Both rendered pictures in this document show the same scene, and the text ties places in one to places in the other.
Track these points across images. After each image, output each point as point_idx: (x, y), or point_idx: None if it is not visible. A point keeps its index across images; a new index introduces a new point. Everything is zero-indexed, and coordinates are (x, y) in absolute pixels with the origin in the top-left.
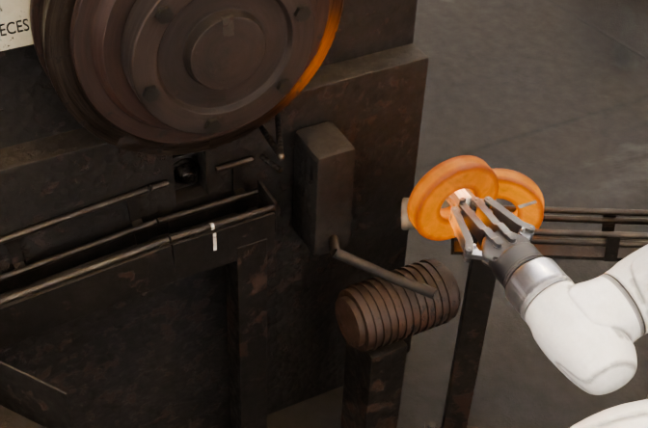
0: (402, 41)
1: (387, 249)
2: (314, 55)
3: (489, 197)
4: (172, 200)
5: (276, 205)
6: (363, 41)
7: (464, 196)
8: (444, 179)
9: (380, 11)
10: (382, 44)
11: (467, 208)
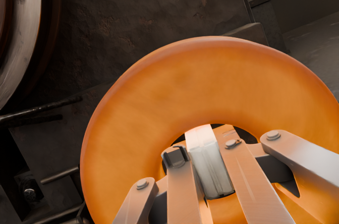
0: (235, 23)
1: None
2: (23, 2)
3: (280, 131)
4: (15, 218)
5: (78, 218)
6: (184, 30)
7: (194, 142)
8: (108, 97)
9: None
10: (211, 30)
11: (181, 178)
